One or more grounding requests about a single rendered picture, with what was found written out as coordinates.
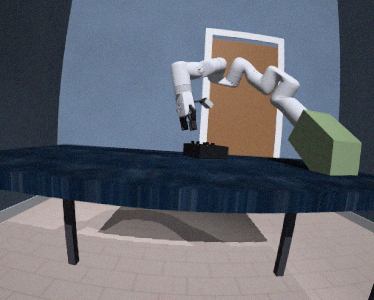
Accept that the black lighting desk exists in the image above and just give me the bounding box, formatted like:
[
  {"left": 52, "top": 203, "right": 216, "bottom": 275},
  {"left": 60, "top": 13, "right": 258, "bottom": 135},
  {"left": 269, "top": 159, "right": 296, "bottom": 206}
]
[{"left": 183, "top": 141, "right": 229, "bottom": 159}]

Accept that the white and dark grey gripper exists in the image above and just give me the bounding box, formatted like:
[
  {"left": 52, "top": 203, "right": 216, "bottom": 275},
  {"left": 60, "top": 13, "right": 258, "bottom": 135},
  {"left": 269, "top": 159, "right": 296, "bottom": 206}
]
[{"left": 175, "top": 91, "right": 197, "bottom": 131}]

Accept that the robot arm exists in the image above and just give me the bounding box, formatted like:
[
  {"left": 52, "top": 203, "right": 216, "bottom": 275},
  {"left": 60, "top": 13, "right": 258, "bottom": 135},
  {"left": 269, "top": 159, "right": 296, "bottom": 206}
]
[{"left": 171, "top": 58, "right": 307, "bottom": 127}]

